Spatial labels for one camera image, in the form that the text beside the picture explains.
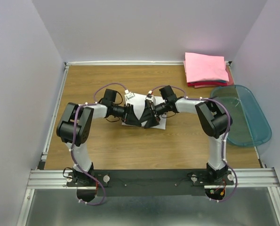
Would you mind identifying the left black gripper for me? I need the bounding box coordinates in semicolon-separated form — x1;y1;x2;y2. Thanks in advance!
112;103;142;127

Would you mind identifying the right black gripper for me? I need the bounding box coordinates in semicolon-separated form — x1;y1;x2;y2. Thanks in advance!
138;99;168;129

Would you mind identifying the white t shirt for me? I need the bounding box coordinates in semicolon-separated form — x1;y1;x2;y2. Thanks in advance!
121;93;167;130

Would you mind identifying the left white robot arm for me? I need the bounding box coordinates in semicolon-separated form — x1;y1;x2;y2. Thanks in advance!
56;89;141;186

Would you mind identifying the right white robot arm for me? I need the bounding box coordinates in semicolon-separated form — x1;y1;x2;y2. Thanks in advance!
139;85;232;185

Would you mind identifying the folded pink t shirt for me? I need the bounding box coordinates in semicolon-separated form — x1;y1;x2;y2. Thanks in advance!
184;52;229;83

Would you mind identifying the folded red t shirt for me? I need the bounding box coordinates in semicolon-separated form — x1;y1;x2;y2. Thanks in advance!
187;80;234;88

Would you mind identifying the teal plastic bin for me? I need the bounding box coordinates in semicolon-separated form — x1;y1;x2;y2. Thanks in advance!
210;85;272;147

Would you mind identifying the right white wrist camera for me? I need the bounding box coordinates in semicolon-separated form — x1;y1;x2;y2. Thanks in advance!
145;92;156;105

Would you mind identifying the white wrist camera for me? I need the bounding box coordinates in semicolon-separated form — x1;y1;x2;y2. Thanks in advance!
124;89;135;104
145;92;156;105

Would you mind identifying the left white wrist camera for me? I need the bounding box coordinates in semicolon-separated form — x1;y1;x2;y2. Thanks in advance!
124;89;135;104

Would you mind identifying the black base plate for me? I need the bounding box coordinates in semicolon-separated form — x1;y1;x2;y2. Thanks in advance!
63;169;234;203

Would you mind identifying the aluminium front rail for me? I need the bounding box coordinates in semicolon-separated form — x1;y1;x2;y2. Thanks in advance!
27;168;280;189

